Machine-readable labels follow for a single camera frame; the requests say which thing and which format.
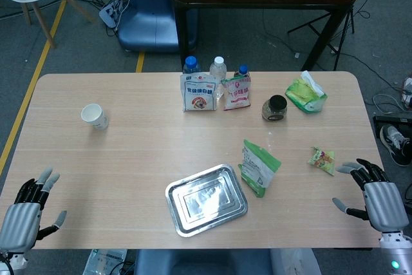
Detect white power strip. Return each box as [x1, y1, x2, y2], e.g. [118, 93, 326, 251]
[98, 0, 125, 29]

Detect green white snack bag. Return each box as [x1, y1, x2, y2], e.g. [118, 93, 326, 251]
[238, 138, 281, 198]

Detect green tissue pack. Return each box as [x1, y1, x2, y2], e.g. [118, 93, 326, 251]
[285, 70, 328, 115]

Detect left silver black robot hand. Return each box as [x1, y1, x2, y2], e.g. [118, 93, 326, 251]
[0, 167, 68, 254]

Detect black tripod stand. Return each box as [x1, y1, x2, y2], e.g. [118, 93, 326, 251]
[287, 0, 377, 71]

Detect clear plastic bag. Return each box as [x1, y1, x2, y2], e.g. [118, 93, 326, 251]
[84, 248, 128, 275]

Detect white paper cup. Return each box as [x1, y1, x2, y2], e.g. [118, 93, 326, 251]
[80, 103, 109, 131]

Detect large blue cap bottle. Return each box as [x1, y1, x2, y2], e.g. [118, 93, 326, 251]
[182, 55, 201, 75]

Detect grey black sneaker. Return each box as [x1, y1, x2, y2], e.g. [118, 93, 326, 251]
[379, 124, 412, 167]

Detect white sugar bag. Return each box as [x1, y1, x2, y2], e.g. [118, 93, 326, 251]
[180, 72, 218, 113]

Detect white socket block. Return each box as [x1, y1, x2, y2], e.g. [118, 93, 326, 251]
[402, 77, 412, 107]

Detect small blue cap bottle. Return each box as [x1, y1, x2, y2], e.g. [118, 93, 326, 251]
[234, 64, 251, 79]

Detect white cap water bottle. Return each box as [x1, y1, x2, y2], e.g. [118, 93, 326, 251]
[209, 56, 227, 99]

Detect small yellow green snack packet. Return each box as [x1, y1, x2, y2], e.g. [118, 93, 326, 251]
[306, 146, 336, 176]

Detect glass spice jar black lid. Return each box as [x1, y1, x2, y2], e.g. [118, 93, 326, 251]
[261, 95, 288, 122]

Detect silver metal tray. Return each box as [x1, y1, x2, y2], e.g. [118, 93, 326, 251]
[165, 163, 248, 238]

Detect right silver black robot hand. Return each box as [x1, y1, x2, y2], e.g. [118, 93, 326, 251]
[332, 158, 409, 232]

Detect blue machine base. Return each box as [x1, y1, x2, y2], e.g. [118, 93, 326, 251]
[116, 0, 198, 53]

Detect pink white snack pouch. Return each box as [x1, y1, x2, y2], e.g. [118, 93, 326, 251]
[220, 76, 252, 111]

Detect grey floor cable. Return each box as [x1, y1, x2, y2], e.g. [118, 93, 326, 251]
[373, 93, 407, 115]

